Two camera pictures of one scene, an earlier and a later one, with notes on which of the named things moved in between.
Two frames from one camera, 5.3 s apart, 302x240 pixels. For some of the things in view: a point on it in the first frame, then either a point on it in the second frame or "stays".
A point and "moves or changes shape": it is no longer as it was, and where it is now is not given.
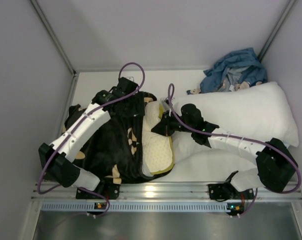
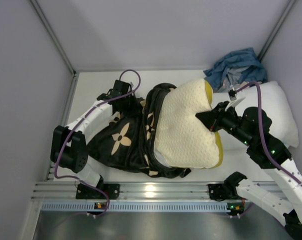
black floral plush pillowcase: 115,153 moves or changes shape
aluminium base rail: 171,190 stays
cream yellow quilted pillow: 158,150 → 181,139
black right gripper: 168,126 → 218,115
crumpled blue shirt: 233,68 stays
